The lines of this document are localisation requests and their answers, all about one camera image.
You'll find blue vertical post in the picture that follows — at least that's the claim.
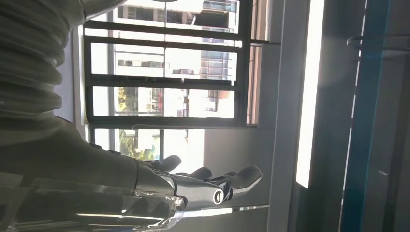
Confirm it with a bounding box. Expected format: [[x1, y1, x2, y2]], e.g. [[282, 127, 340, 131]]
[[340, 0, 391, 232]]

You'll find black framed window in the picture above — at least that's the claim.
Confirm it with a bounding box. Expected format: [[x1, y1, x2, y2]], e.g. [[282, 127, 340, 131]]
[[73, 0, 280, 161]]

